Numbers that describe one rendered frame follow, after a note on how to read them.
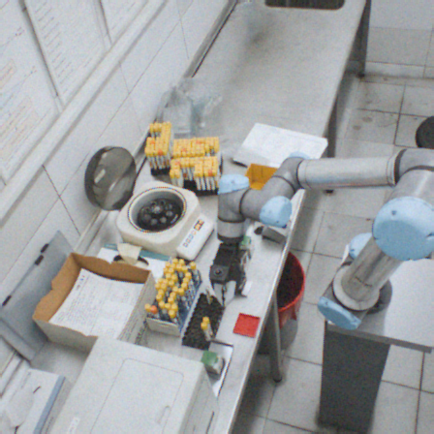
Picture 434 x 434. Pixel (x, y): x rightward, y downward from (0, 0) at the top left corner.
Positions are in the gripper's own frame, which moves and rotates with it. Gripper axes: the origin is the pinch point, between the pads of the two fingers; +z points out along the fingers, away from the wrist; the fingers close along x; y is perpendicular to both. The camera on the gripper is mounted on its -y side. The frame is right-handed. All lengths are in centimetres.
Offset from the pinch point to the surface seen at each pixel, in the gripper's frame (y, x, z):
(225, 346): 0.9, -1.0, 14.2
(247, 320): 12.7, -3.8, 11.7
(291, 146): 77, 1, -27
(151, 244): 19.8, 31.4, -3.1
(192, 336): 3.1, 10.0, 15.4
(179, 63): 102, 58, -51
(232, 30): 145, 49, -64
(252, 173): 58, 10, -19
